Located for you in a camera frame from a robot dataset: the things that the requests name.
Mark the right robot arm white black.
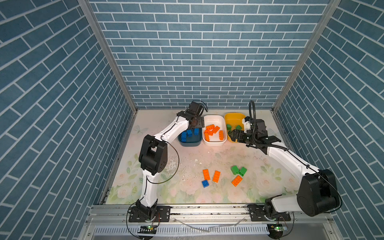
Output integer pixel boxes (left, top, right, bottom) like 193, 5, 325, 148
229, 117, 343, 220

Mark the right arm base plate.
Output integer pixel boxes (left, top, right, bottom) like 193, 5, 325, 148
246, 204, 291, 222

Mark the yellow plastic bin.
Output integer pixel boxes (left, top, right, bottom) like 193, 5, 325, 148
225, 113, 246, 143

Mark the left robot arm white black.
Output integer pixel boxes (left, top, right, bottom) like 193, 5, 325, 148
137, 100, 208, 211

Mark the dark teal plastic bin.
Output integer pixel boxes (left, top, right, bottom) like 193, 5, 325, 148
177, 117, 203, 147

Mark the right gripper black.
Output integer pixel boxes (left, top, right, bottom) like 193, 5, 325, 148
228, 128, 257, 146

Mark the long blue lego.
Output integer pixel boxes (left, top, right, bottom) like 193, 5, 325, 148
181, 132, 188, 143

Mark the small blue lego bottom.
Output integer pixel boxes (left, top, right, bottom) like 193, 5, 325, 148
202, 180, 209, 188

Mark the orange lego horizontal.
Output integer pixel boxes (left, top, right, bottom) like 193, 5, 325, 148
206, 125, 216, 131

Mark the aluminium front rail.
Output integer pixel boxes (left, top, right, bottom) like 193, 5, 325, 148
84, 204, 335, 227

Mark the orange lego long top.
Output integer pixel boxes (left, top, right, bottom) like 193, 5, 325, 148
219, 130, 225, 141

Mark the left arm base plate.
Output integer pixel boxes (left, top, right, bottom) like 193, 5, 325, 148
128, 206, 171, 223

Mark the white plastic bin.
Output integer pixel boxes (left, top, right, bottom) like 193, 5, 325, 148
202, 115, 227, 147

